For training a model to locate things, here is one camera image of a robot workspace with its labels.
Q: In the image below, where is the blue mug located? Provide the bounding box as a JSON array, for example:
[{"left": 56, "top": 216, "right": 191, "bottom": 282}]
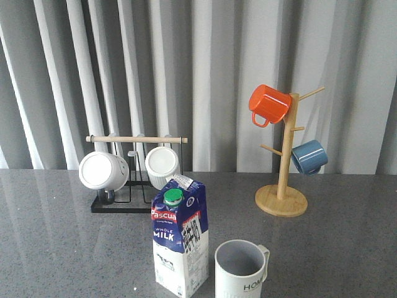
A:
[{"left": 291, "top": 140, "right": 328, "bottom": 176}]

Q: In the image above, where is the black wire mug rack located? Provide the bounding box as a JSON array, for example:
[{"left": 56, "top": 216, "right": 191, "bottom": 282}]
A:
[{"left": 86, "top": 135, "right": 189, "bottom": 214}]

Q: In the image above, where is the white ribbed mug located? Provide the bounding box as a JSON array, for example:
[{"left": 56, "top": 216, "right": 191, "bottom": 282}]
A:
[{"left": 145, "top": 147, "right": 181, "bottom": 190}]

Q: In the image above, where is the wooden mug tree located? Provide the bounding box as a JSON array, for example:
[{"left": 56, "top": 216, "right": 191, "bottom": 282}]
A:
[{"left": 255, "top": 87, "right": 325, "bottom": 217}]

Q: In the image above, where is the white smiley mug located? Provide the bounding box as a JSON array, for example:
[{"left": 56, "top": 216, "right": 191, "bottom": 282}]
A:
[{"left": 78, "top": 151, "right": 129, "bottom": 192}]

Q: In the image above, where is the grey pleated curtain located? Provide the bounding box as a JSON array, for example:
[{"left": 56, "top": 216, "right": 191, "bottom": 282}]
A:
[{"left": 1, "top": 1, "right": 396, "bottom": 174}]

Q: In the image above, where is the orange mug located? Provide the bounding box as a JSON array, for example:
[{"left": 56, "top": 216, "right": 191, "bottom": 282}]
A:
[{"left": 249, "top": 84, "right": 292, "bottom": 127}]

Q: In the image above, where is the white HOME mug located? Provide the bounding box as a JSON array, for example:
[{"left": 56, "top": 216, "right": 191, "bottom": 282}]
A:
[{"left": 215, "top": 240, "right": 270, "bottom": 297}]

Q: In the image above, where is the blue white milk carton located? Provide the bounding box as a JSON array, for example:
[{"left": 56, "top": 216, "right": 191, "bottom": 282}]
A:
[{"left": 151, "top": 174, "right": 208, "bottom": 297}]

